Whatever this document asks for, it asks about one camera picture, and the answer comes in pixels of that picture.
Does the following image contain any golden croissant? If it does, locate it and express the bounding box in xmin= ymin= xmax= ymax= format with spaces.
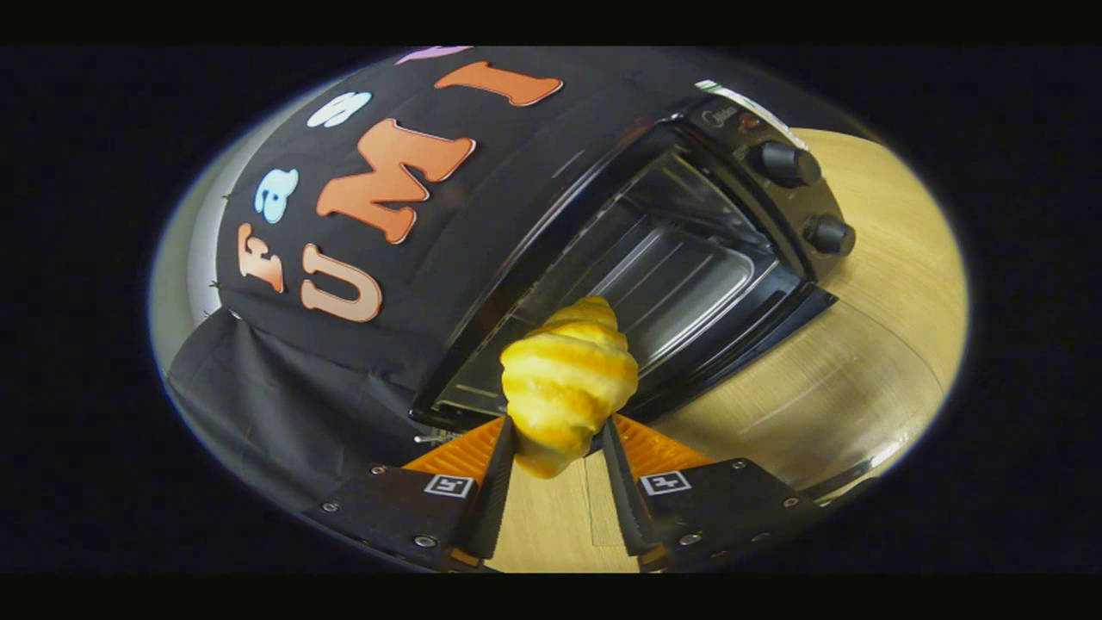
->
xmin=500 ymin=295 xmax=640 ymax=480

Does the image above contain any black toaster oven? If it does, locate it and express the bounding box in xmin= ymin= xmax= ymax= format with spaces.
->
xmin=409 ymin=82 xmax=961 ymax=552

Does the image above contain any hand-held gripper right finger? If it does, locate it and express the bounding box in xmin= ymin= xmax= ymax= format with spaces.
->
xmin=601 ymin=415 xmax=823 ymax=571

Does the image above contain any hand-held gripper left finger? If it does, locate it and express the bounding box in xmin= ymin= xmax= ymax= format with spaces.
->
xmin=306 ymin=416 xmax=517 ymax=571

